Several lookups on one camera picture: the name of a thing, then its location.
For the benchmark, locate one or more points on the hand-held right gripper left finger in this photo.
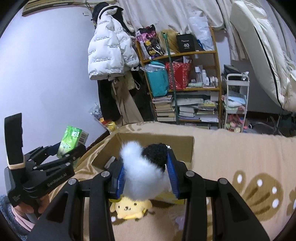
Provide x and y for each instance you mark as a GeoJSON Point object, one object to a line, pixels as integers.
{"type": "Point", "coordinates": [120, 183]}

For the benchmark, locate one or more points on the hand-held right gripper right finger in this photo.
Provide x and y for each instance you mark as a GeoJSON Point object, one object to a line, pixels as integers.
{"type": "Point", "coordinates": [173, 178]}

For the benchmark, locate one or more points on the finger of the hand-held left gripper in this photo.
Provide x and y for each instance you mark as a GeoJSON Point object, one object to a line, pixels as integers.
{"type": "Point", "coordinates": [44, 153]}
{"type": "Point", "coordinates": [67, 158]}

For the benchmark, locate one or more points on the white and black fluffy plush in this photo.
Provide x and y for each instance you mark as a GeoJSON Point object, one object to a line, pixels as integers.
{"type": "Point", "coordinates": [141, 176]}

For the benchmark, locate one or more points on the green tissue pack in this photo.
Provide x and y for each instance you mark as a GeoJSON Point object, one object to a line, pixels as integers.
{"type": "Point", "coordinates": [71, 136]}

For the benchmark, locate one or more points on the cardboard box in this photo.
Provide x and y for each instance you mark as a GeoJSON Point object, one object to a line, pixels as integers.
{"type": "Point", "coordinates": [180, 148]}

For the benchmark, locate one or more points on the person's left forearm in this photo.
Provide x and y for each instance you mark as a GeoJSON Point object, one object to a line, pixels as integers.
{"type": "Point", "coordinates": [13, 222]}

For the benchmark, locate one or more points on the person's left hand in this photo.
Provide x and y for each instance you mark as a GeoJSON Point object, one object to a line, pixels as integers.
{"type": "Point", "coordinates": [44, 204]}

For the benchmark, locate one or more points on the yellow dog plush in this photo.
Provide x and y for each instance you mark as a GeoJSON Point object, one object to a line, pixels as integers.
{"type": "Point", "coordinates": [131, 208]}

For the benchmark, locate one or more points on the clear plastic bag of goods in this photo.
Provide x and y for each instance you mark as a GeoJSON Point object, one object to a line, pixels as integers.
{"type": "Point", "coordinates": [108, 122]}

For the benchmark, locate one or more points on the beige patterned blanket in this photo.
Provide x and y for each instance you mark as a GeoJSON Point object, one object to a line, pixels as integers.
{"type": "Point", "coordinates": [231, 150]}

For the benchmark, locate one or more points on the black hanging garment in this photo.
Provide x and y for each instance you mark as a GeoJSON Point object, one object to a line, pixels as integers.
{"type": "Point", "coordinates": [107, 102]}

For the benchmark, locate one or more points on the stack of brown books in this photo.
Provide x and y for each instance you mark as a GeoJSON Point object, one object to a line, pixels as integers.
{"type": "Point", "coordinates": [164, 109]}

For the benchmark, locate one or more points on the pile of magazines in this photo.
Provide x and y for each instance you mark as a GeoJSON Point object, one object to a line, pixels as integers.
{"type": "Point", "coordinates": [196, 111]}

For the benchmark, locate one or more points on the beige hanging pants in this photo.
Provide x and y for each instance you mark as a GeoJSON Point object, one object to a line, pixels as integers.
{"type": "Point", "coordinates": [126, 104]}

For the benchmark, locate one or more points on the black hanging bag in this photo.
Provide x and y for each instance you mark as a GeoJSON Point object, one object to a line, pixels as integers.
{"type": "Point", "coordinates": [141, 102]}

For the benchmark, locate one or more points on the pile of pink toys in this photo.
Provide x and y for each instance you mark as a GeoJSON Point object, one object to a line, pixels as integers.
{"type": "Point", "coordinates": [234, 122]}

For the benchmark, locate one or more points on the green pole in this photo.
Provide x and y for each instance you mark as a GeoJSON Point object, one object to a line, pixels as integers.
{"type": "Point", "coordinates": [173, 88]}

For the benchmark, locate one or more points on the teal bag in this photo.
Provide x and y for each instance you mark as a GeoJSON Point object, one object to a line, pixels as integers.
{"type": "Point", "coordinates": [157, 81]}

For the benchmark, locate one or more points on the light blue cushion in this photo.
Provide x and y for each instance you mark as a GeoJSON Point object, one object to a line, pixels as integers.
{"type": "Point", "coordinates": [233, 99]}

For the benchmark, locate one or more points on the red patterned bag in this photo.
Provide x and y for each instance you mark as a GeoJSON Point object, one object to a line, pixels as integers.
{"type": "Point", "coordinates": [179, 76]}

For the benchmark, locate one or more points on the white trolley cart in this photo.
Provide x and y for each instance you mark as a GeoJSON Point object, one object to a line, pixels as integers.
{"type": "Point", "coordinates": [247, 102]}

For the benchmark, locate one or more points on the group of cosmetic bottles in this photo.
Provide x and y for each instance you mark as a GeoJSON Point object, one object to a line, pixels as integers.
{"type": "Point", "coordinates": [204, 76]}

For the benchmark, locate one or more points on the white puffer jacket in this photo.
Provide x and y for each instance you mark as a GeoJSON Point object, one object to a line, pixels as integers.
{"type": "Point", "coordinates": [108, 46]}

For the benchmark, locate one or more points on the black item on cart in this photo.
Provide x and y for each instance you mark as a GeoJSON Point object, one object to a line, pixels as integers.
{"type": "Point", "coordinates": [231, 70]}

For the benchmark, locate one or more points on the wooden shelf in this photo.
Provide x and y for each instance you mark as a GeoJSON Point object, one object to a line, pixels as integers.
{"type": "Point", "coordinates": [185, 53]}

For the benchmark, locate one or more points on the black and purple printed bag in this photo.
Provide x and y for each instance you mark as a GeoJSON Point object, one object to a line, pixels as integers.
{"type": "Point", "coordinates": [150, 46]}

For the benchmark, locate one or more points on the black box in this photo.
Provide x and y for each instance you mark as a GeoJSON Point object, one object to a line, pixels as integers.
{"type": "Point", "coordinates": [186, 44]}

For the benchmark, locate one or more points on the blond wig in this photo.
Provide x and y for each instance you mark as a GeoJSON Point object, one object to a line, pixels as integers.
{"type": "Point", "coordinates": [172, 39]}

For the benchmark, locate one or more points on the white plastic bag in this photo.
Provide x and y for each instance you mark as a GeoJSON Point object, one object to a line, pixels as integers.
{"type": "Point", "coordinates": [201, 32]}

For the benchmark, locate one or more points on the black fuzzy hat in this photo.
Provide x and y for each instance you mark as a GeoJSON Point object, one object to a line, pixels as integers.
{"type": "Point", "coordinates": [99, 9]}

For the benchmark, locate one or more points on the floral curtain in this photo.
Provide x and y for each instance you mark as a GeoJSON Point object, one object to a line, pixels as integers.
{"type": "Point", "coordinates": [161, 14]}

